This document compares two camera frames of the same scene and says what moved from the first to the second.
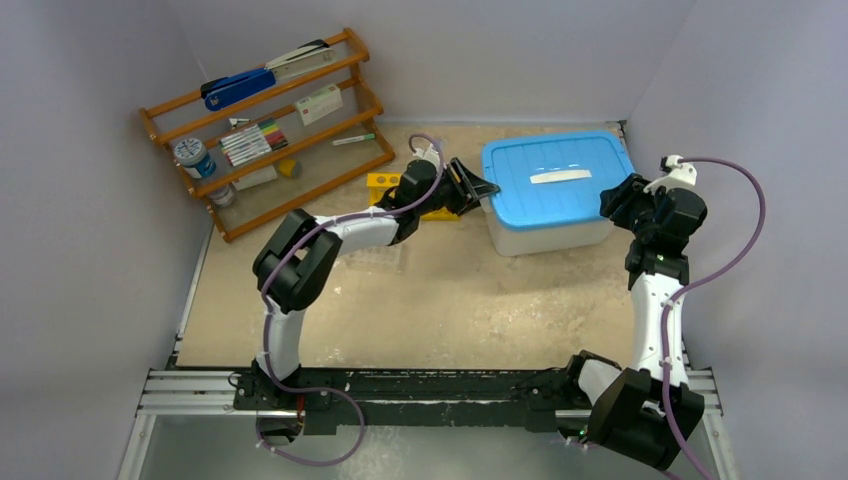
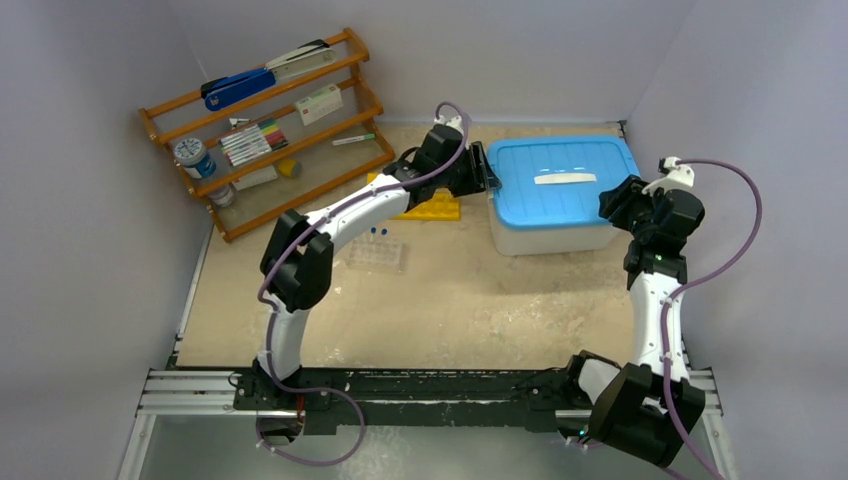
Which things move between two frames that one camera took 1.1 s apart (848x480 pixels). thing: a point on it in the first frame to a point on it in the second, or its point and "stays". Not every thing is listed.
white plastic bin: x=544 y=239 stays
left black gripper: x=469 y=192 to x=480 y=177
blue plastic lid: x=552 y=178 stays
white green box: x=319 y=105 stays
